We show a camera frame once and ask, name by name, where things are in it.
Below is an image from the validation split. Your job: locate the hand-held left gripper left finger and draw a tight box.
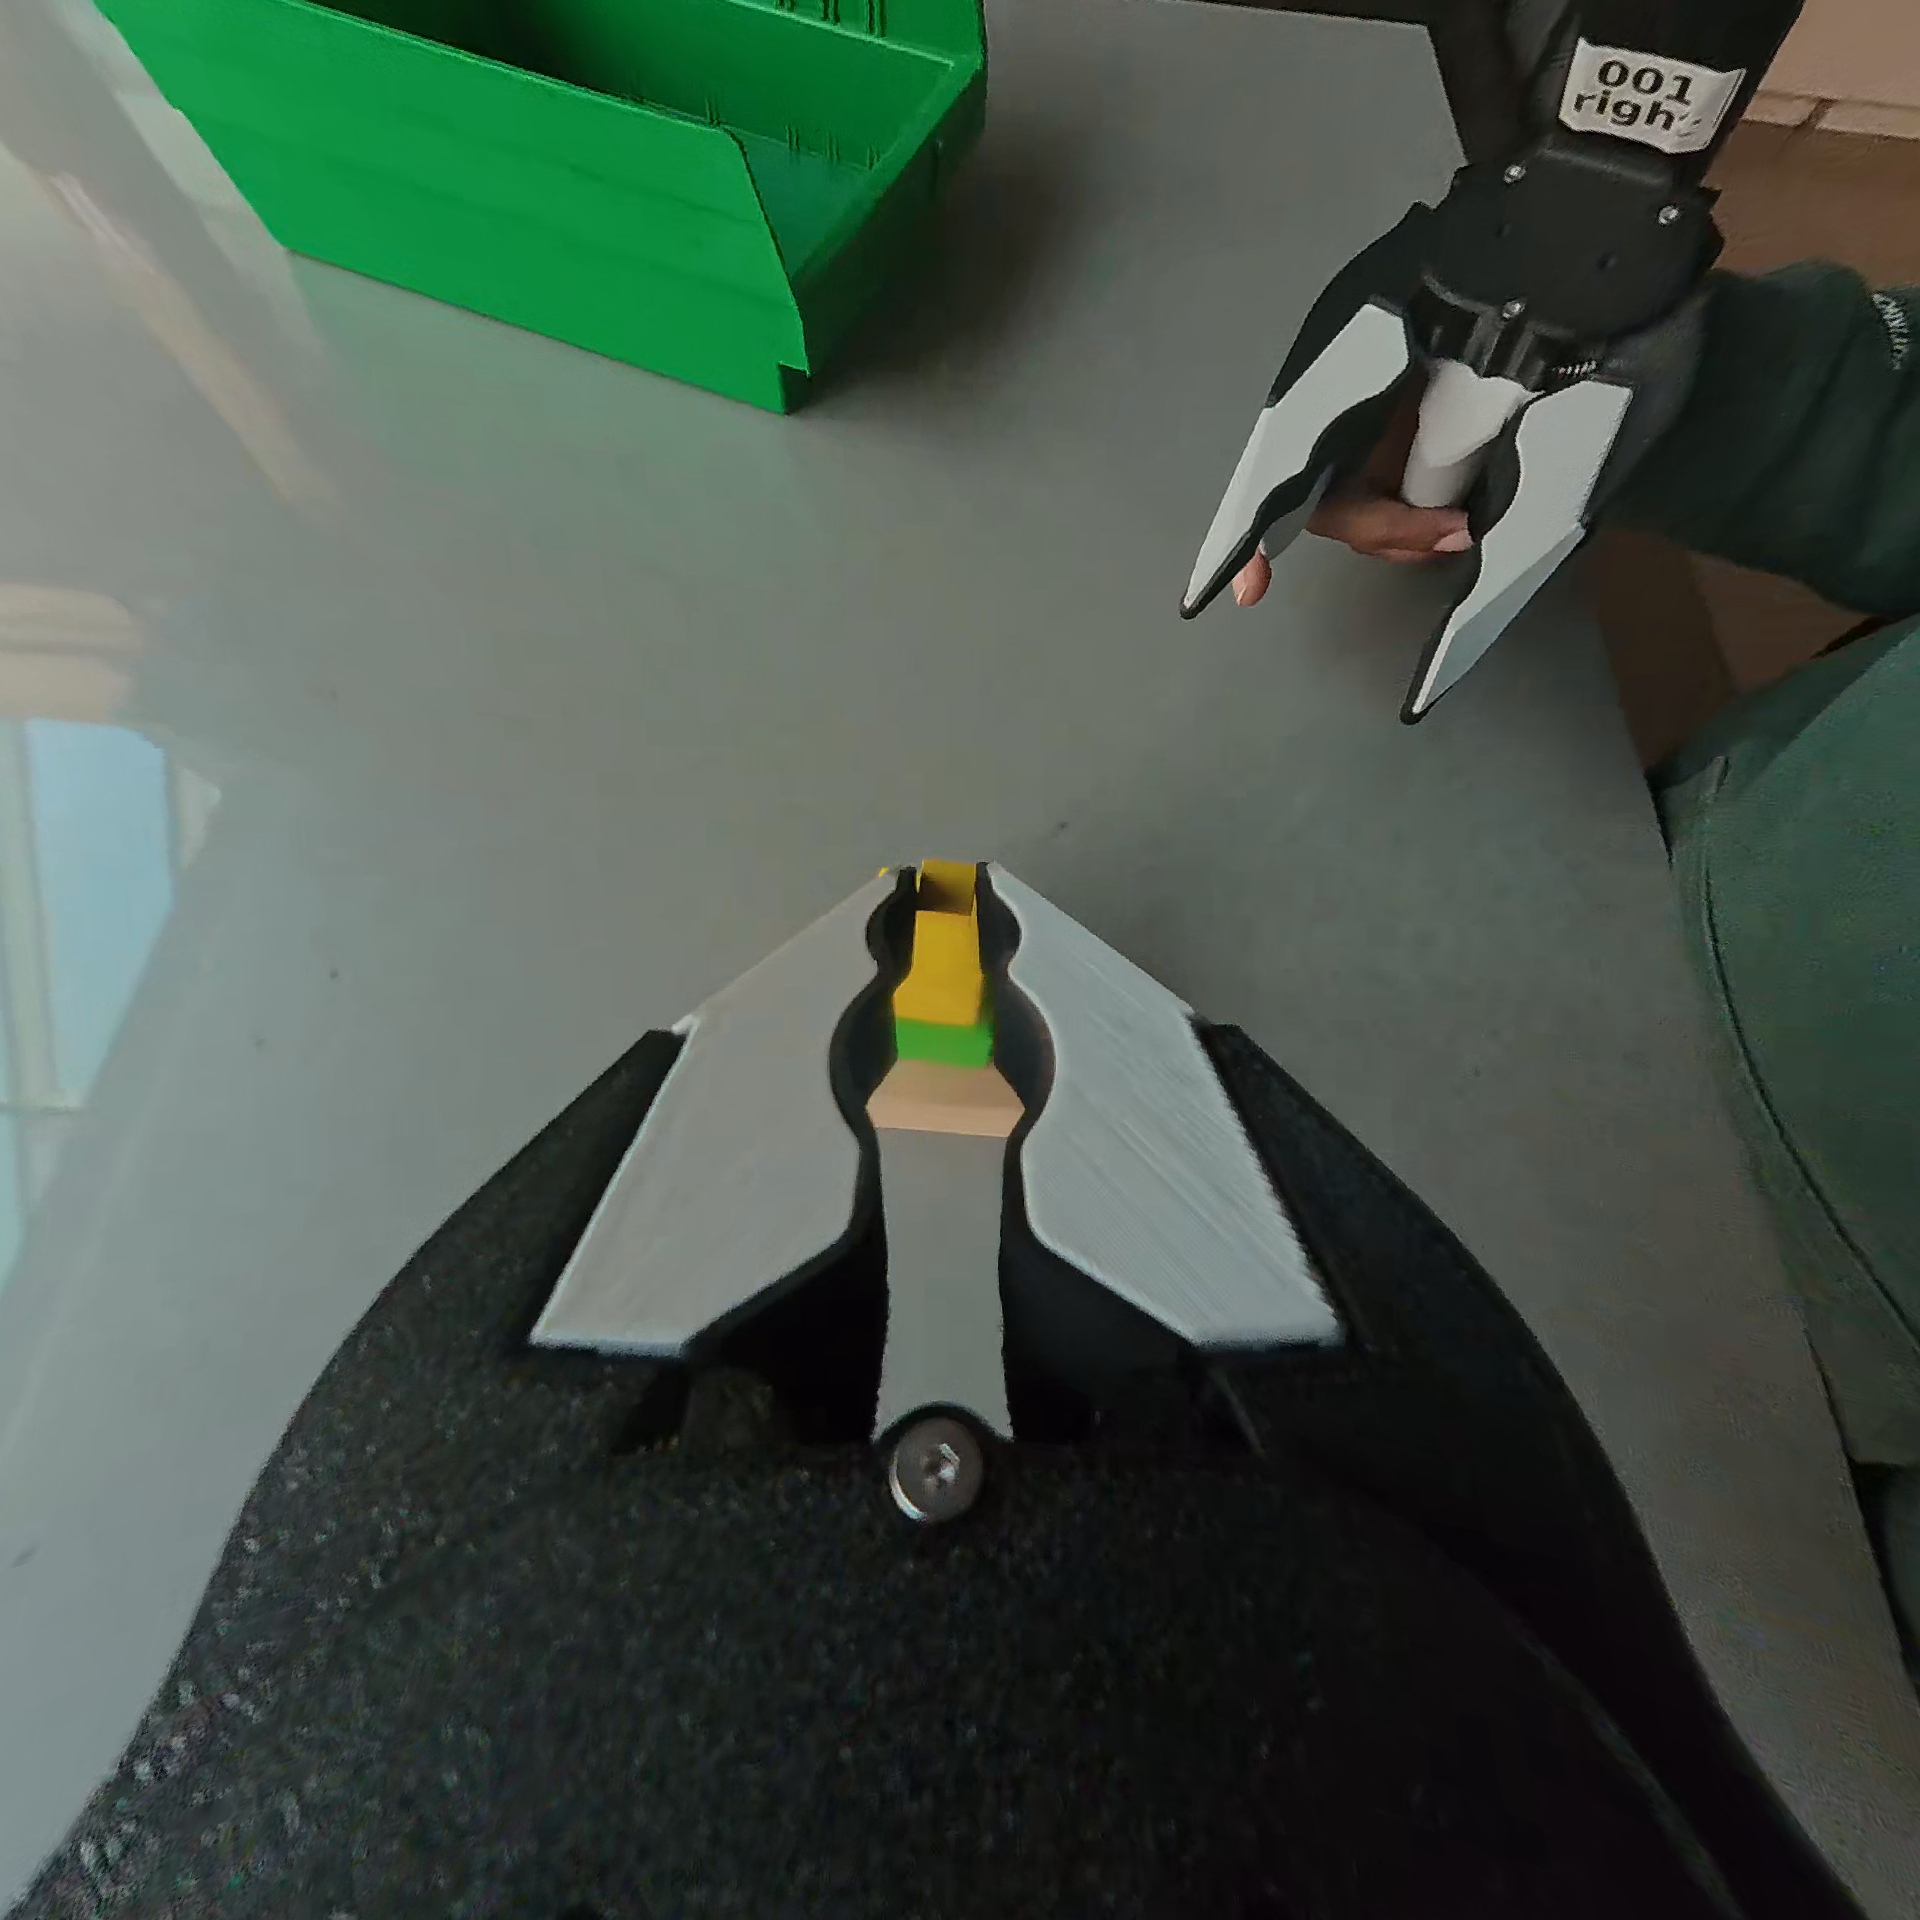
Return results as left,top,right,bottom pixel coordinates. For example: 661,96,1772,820
528,861,920,1362

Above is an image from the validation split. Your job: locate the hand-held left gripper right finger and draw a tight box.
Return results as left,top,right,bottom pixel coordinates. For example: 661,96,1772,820
976,860,1343,1352

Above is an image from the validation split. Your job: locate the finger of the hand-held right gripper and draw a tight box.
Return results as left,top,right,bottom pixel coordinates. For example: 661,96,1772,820
1398,374,1637,728
1180,208,1452,622

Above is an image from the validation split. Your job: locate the large plain wooden cube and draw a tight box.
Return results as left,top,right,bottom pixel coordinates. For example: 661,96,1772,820
871,1063,1016,1138

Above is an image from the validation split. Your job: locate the person's right forearm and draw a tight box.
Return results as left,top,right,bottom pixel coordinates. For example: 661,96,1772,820
1605,263,1920,616

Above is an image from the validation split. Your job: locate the person's green clothing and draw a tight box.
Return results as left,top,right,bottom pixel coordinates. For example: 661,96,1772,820
1647,622,1920,1470

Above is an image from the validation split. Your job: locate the green plastic bin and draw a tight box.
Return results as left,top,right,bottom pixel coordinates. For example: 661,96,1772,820
95,0,987,414

